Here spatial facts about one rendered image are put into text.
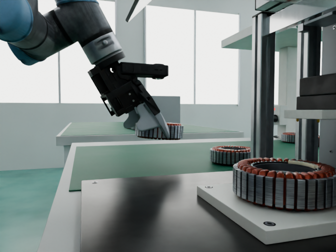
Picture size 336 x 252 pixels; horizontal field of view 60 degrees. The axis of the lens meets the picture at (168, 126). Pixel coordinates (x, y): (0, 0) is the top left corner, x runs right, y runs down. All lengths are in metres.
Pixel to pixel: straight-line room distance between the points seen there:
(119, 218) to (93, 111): 4.46
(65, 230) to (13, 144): 4.54
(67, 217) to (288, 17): 0.43
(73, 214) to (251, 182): 0.22
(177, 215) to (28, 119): 4.55
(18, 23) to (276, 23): 0.40
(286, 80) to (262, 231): 1.21
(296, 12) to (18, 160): 4.64
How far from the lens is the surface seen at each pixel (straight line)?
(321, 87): 0.38
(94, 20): 0.63
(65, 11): 0.64
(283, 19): 0.53
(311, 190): 0.31
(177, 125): 0.64
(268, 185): 0.30
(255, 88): 0.56
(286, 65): 1.45
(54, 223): 0.38
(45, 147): 4.82
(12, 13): 0.50
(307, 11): 0.49
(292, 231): 0.28
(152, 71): 0.65
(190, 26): 5.28
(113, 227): 0.29
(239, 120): 5.51
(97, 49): 0.62
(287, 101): 1.44
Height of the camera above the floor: 0.88
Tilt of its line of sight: 3 degrees down
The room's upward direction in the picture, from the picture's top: straight up
